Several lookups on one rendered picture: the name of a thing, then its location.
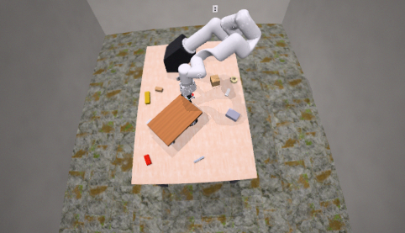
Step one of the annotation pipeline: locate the red toy brick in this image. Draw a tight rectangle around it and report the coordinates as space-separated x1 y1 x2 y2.
144 154 152 166

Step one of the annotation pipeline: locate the yellow rectangular block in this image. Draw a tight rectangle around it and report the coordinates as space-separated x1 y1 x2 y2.
145 91 150 105

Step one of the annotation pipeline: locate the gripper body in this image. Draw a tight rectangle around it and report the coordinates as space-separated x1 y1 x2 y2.
180 80 197 97

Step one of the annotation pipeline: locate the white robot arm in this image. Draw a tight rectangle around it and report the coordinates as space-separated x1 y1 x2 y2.
176 9 261 87

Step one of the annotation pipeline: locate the small tan wooden block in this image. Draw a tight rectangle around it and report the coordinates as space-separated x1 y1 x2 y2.
155 87 163 93

